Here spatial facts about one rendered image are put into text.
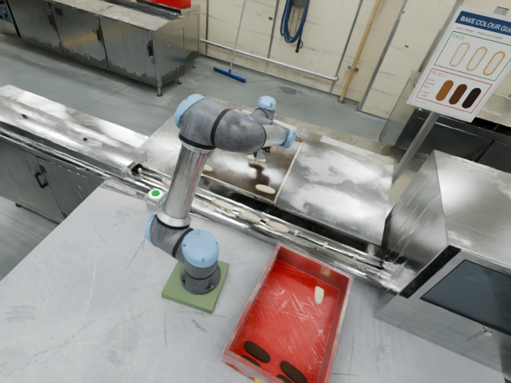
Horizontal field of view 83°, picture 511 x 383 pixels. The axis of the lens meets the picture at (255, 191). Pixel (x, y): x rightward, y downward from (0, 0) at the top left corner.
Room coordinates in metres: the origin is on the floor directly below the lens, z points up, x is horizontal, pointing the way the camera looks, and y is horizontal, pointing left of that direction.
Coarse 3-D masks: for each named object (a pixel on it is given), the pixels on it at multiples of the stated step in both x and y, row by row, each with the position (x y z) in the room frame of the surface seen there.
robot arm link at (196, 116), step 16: (192, 96) 0.75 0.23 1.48; (176, 112) 0.71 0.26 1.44; (192, 112) 0.70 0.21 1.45; (208, 112) 0.70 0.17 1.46; (224, 112) 0.70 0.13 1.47; (192, 128) 0.68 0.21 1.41; (208, 128) 0.67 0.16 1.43; (192, 144) 0.66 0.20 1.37; (208, 144) 0.68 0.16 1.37; (176, 160) 0.68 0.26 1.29; (192, 160) 0.66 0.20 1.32; (176, 176) 0.64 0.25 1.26; (192, 176) 0.65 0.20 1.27; (176, 192) 0.62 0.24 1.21; (192, 192) 0.64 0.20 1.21; (160, 208) 0.63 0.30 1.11; (176, 208) 0.60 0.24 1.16; (160, 224) 0.57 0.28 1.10; (176, 224) 0.57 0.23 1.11; (160, 240) 0.54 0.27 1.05; (176, 240) 0.54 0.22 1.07
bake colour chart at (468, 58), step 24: (456, 24) 1.53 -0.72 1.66; (480, 24) 1.51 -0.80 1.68; (504, 24) 1.49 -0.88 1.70; (456, 48) 1.52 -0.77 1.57; (480, 48) 1.50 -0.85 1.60; (504, 48) 1.48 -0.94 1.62; (432, 72) 1.53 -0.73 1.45; (456, 72) 1.51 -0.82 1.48; (480, 72) 1.48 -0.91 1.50; (504, 72) 1.46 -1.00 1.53; (432, 96) 1.52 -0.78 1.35; (456, 96) 1.49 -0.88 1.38; (480, 96) 1.47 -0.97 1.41
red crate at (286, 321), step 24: (288, 264) 0.71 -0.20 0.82; (264, 288) 0.58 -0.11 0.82; (288, 288) 0.60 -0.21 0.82; (312, 288) 0.62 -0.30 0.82; (336, 288) 0.64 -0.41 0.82; (264, 312) 0.48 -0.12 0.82; (288, 312) 0.50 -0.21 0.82; (312, 312) 0.52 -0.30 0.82; (240, 336) 0.38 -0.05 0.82; (264, 336) 0.40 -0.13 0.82; (288, 336) 0.41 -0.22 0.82; (312, 336) 0.43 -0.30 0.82; (288, 360) 0.34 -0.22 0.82; (312, 360) 0.35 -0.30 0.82
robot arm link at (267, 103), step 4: (264, 96) 1.18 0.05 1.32; (260, 100) 1.14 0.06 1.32; (264, 100) 1.14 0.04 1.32; (268, 100) 1.15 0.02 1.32; (272, 100) 1.15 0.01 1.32; (260, 104) 1.13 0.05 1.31; (264, 104) 1.12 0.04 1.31; (268, 104) 1.12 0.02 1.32; (272, 104) 1.13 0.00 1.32; (256, 108) 1.13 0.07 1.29; (260, 108) 1.12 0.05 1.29; (264, 108) 1.12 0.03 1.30; (268, 108) 1.12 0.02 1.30; (272, 108) 1.13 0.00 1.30; (268, 112) 1.12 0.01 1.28; (272, 112) 1.14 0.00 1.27; (268, 116) 1.11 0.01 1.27; (272, 116) 1.15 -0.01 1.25; (272, 120) 1.16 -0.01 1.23
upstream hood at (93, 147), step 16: (0, 96) 1.37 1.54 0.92; (0, 112) 1.21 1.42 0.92; (16, 112) 1.24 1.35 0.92; (32, 112) 1.27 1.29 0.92; (16, 128) 1.13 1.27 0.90; (32, 128) 1.14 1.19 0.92; (48, 128) 1.16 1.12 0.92; (64, 128) 1.19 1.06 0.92; (80, 128) 1.22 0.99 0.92; (48, 144) 1.09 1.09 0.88; (64, 144) 1.07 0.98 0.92; (80, 144) 1.09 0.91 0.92; (96, 144) 1.11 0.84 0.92; (112, 144) 1.14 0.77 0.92; (128, 144) 1.17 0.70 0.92; (96, 160) 1.01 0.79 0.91; (112, 160) 1.02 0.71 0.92; (128, 160) 1.04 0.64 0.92; (144, 160) 1.13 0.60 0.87
